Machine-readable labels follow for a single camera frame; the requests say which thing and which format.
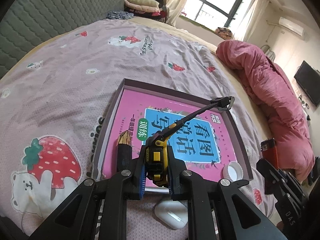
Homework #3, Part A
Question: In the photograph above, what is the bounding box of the red lighter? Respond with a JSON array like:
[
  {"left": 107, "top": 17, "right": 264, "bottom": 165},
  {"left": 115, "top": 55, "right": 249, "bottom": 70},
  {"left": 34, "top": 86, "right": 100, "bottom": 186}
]
[{"left": 260, "top": 138, "right": 279, "bottom": 169}]

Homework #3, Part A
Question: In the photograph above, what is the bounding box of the white plastic bottle cap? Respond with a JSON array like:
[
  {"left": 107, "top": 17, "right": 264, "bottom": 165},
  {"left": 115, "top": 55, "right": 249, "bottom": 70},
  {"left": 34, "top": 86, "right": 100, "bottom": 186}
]
[{"left": 222, "top": 161, "right": 244, "bottom": 182}]

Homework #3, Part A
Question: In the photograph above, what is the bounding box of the white earbuds case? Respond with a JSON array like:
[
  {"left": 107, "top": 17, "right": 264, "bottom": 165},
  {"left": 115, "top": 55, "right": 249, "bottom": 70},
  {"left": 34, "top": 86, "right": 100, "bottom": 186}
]
[{"left": 154, "top": 199, "right": 188, "bottom": 230}]

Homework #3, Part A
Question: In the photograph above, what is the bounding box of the crumpled pink duvet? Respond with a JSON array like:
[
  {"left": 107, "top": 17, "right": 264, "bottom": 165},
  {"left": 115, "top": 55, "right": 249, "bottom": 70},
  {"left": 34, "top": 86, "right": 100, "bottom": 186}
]
[{"left": 216, "top": 40, "right": 315, "bottom": 182}]

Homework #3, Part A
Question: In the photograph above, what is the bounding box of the pink and blue book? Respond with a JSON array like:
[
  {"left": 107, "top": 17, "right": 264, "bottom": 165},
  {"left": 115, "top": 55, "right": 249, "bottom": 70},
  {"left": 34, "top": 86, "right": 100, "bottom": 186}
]
[{"left": 101, "top": 89, "right": 236, "bottom": 181}]

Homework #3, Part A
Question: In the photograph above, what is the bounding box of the black television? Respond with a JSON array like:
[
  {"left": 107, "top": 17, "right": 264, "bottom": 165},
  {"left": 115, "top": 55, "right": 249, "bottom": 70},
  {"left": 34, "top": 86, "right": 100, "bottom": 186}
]
[{"left": 294, "top": 61, "right": 320, "bottom": 107}]

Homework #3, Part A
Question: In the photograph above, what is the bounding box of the shallow grey cardboard box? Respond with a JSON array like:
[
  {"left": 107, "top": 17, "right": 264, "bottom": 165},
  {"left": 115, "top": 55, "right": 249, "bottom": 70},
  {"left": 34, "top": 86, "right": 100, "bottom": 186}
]
[{"left": 92, "top": 79, "right": 253, "bottom": 181}]

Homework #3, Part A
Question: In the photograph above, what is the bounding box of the pink strawberry bear blanket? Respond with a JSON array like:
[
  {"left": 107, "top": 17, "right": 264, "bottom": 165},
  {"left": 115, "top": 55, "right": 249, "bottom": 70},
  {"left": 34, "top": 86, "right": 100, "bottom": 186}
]
[{"left": 1, "top": 18, "right": 271, "bottom": 239}]

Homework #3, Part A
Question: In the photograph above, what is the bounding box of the white air conditioner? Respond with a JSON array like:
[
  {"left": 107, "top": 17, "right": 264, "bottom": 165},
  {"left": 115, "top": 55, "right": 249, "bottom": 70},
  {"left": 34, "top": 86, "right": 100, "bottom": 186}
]
[{"left": 279, "top": 17, "right": 305, "bottom": 37}]

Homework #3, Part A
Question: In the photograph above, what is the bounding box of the blue patterned cloth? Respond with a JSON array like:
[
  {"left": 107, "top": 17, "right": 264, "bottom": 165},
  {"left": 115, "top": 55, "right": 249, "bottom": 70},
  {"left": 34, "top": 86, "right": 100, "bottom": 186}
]
[{"left": 106, "top": 10, "right": 134, "bottom": 20}]

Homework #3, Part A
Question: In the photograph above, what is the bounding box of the folded clothes stack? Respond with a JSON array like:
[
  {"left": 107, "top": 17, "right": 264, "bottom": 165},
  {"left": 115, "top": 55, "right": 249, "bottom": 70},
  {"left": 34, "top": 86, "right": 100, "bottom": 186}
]
[{"left": 124, "top": 0, "right": 167, "bottom": 22}]

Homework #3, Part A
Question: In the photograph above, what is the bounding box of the grey quilted headboard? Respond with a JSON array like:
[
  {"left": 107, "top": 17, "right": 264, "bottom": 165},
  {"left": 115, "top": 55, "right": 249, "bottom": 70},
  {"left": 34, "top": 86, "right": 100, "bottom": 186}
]
[{"left": 1, "top": 0, "right": 124, "bottom": 76}]

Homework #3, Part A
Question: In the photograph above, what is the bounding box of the window with dark frame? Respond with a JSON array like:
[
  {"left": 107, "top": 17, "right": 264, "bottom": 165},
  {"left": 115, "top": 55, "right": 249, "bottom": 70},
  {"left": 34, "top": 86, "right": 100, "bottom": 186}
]
[{"left": 181, "top": 0, "right": 248, "bottom": 30}]

